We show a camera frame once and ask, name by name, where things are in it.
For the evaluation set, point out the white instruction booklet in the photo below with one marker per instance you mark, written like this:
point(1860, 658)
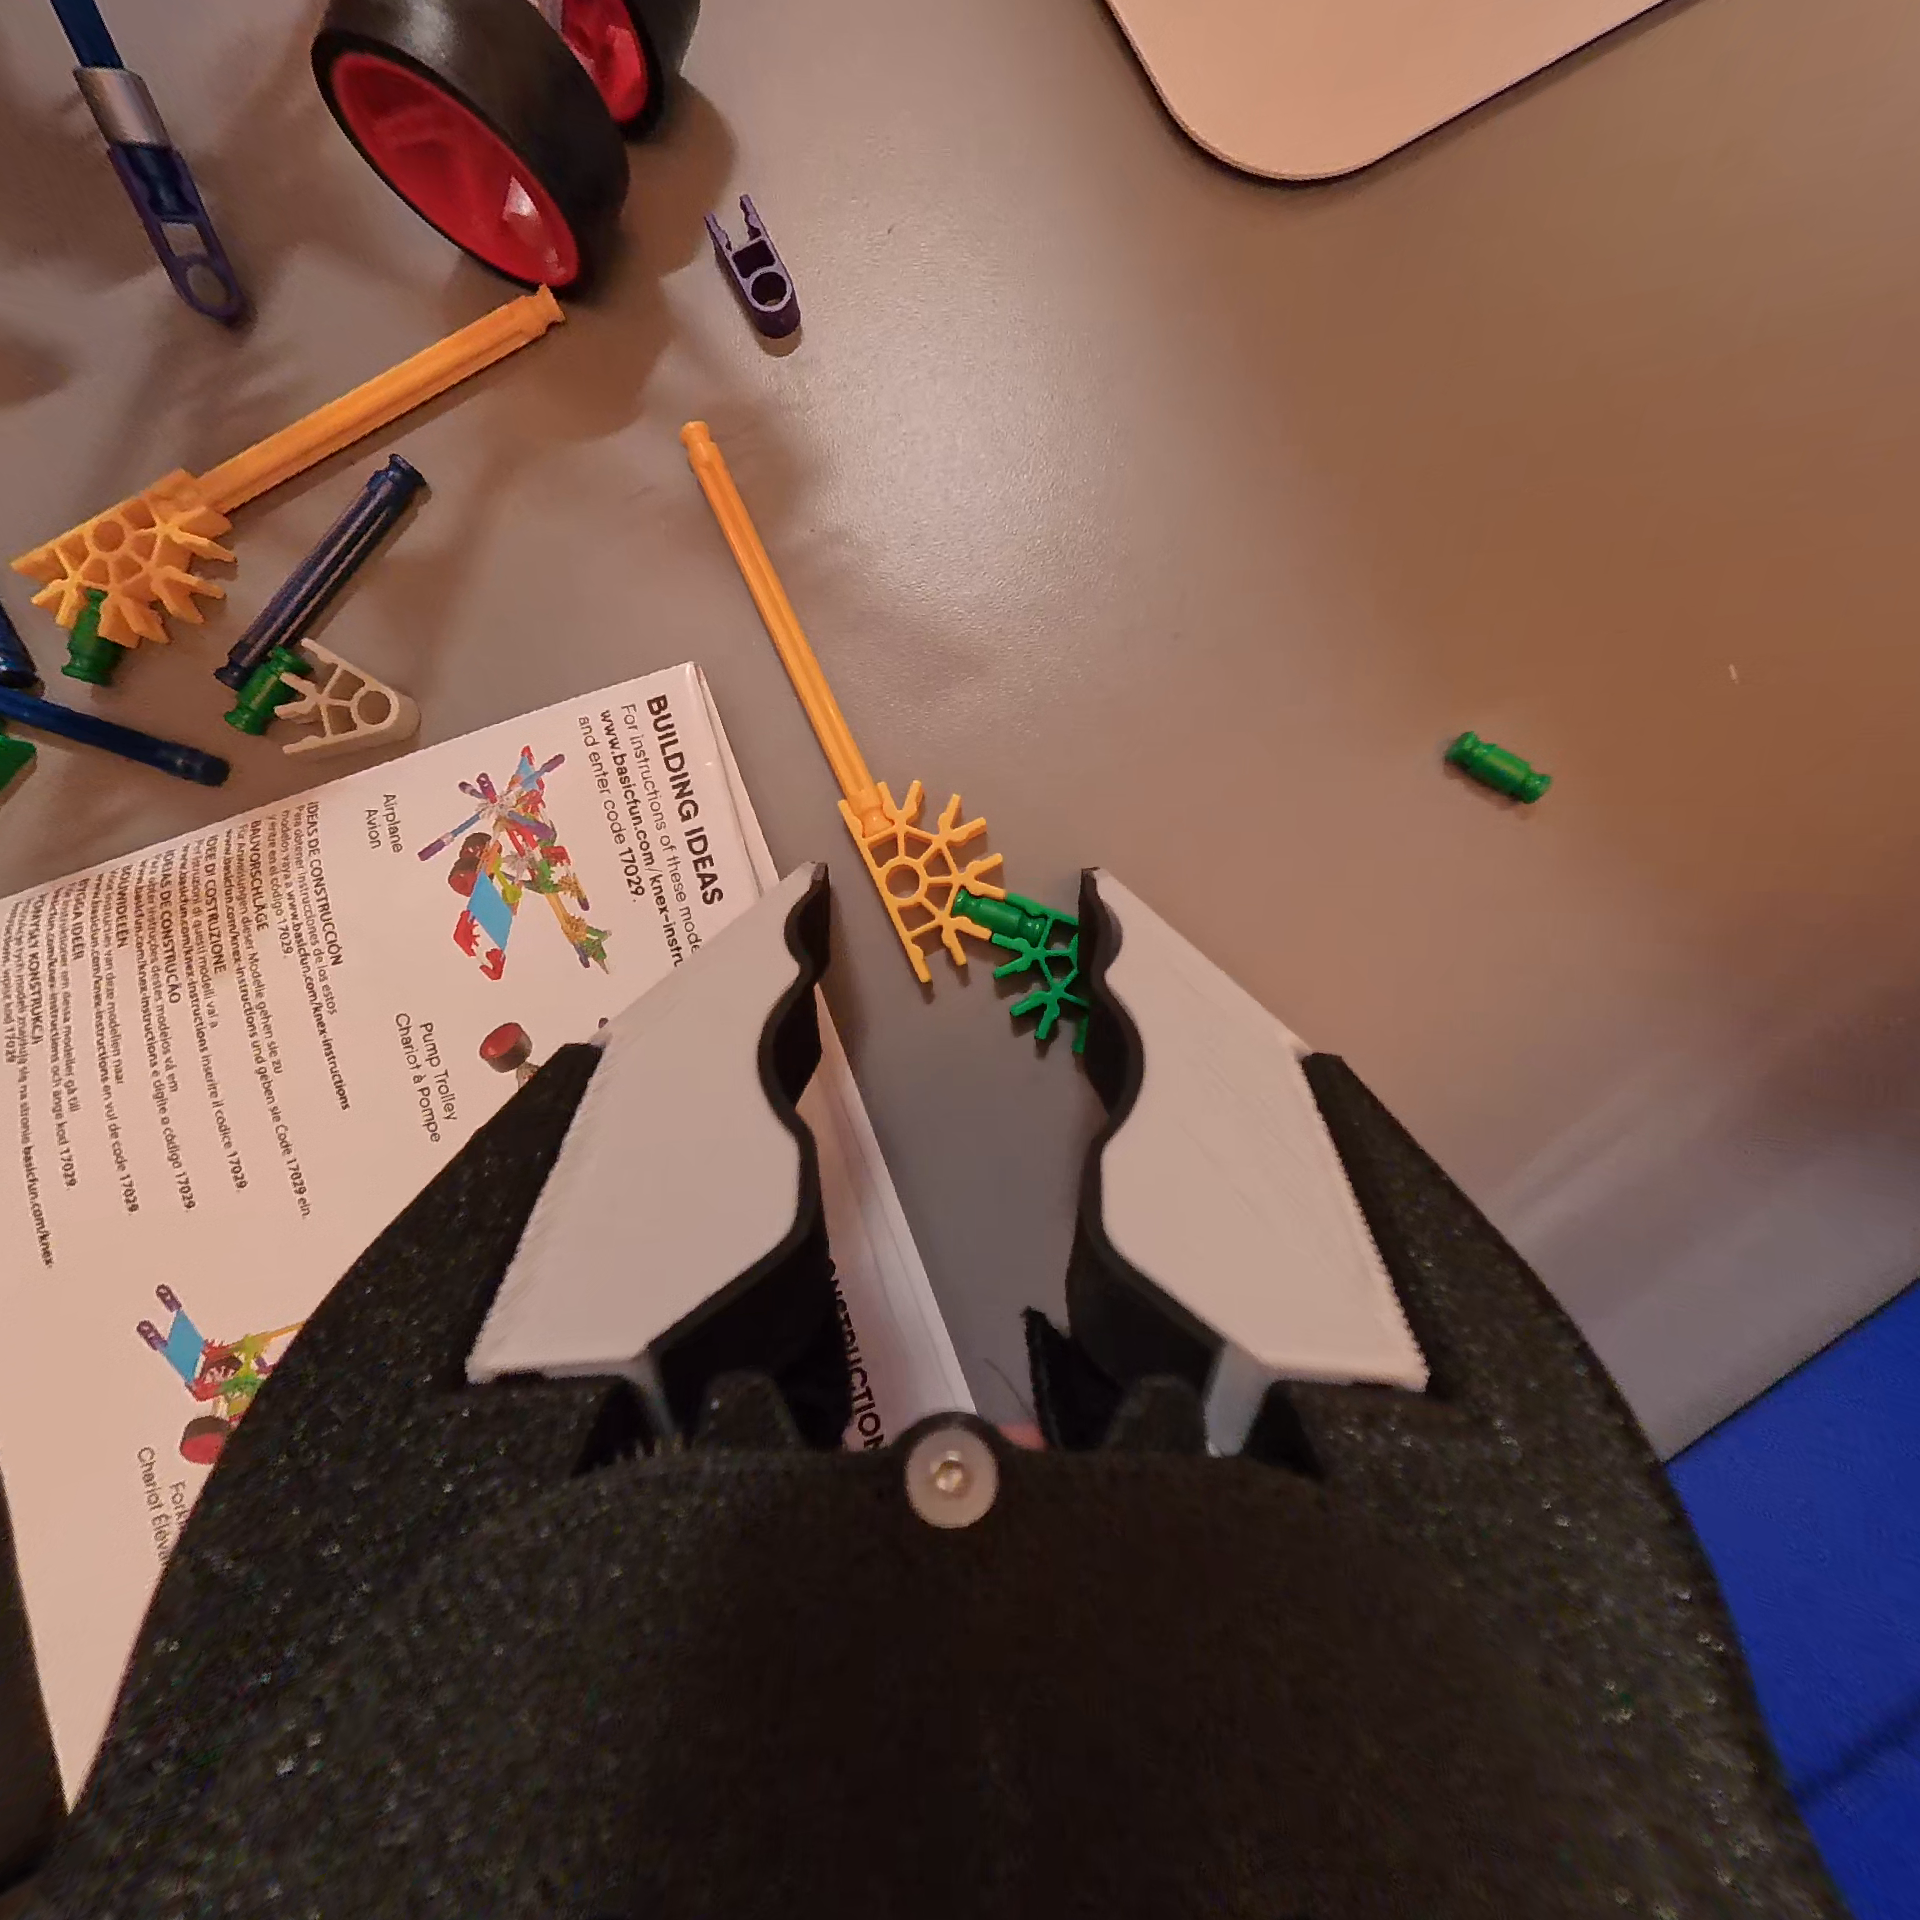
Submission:
point(299, 1050)

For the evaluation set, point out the colourful toy rod airplane model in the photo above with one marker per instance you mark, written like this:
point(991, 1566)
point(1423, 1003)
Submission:
point(435, 165)

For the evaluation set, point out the purple clip connector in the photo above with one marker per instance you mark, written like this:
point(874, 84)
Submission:
point(758, 277)

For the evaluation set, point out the tan connector with green rod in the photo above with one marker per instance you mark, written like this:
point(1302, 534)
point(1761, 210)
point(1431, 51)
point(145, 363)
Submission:
point(352, 705)

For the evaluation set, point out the white stand with wooden board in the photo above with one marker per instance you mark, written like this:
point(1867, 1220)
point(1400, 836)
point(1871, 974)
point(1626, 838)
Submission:
point(1348, 76)

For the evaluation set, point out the green short rod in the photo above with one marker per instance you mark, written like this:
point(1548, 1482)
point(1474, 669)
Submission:
point(1499, 768)

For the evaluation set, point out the blue plastic bin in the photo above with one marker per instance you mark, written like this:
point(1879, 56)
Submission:
point(1828, 1576)

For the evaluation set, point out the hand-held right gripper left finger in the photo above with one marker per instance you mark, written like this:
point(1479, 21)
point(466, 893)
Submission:
point(660, 1200)

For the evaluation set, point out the yellow rod with yellow connector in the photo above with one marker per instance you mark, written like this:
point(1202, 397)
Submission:
point(135, 556)

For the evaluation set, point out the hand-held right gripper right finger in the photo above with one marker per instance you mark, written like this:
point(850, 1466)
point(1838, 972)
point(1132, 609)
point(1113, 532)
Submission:
point(1243, 1200)

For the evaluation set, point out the green fan connector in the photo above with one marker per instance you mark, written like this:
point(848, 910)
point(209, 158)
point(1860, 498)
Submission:
point(12, 763)

